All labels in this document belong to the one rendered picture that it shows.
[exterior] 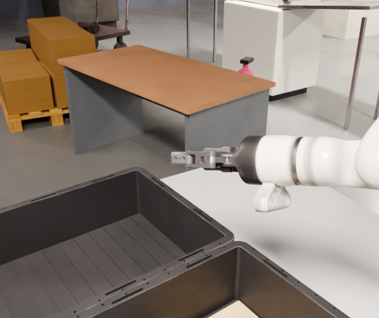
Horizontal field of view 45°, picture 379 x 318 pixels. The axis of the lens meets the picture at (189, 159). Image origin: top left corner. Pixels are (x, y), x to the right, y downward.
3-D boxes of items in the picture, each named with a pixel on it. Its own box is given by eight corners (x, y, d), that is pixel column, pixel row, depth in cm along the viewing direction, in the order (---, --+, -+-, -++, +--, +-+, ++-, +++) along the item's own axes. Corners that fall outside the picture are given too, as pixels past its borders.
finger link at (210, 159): (234, 151, 68) (225, 151, 70) (210, 151, 65) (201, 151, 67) (234, 168, 68) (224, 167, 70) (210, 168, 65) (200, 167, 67)
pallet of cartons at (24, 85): (70, 81, 457) (62, 14, 428) (112, 116, 372) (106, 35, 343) (-13, 94, 421) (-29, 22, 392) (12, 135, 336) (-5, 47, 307)
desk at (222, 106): (142, 129, 347) (138, 44, 318) (266, 188, 267) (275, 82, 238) (69, 153, 309) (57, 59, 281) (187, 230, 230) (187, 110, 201)
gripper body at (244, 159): (283, 135, 71) (231, 136, 76) (258, 134, 64) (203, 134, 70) (282, 184, 71) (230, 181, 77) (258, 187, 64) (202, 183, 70)
